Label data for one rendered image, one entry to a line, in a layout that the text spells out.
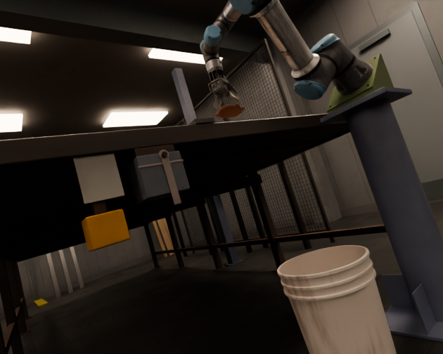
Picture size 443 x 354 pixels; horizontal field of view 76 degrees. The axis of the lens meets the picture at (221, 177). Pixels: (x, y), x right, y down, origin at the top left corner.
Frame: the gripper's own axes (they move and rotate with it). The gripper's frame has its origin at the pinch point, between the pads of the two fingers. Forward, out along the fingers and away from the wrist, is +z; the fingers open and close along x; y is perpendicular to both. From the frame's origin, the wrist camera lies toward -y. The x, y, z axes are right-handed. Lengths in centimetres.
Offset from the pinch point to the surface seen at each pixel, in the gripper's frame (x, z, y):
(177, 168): 0, 28, 55
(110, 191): -11, 30, 71
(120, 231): -9, 41, 72
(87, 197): -14, 31, 75
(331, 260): 24, 74, 10
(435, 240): 59, 77, -4
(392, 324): 36, 105, -2
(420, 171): 97, 68, -276
